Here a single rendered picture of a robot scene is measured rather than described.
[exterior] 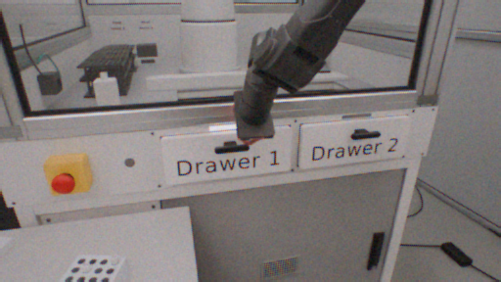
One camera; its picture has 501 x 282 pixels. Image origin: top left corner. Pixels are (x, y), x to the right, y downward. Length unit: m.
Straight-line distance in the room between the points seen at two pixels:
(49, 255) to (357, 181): 0.73
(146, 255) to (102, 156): 0.23
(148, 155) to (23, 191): 0.26
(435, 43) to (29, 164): 0.92
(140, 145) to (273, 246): 0.47
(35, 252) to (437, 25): 0.97
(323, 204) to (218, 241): 0.30
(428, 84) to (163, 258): 0.72
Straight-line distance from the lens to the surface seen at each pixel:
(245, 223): 0.87
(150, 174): 0.74
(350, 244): 1.06
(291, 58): 0.46
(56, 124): 0.72
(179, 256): 0.64
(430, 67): 0.90
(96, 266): 0.61
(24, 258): 0.75
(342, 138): 0.80
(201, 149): 0.70
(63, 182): 0.69
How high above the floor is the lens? 1.19
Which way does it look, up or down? 25 degrees down
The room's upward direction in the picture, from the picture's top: straight up
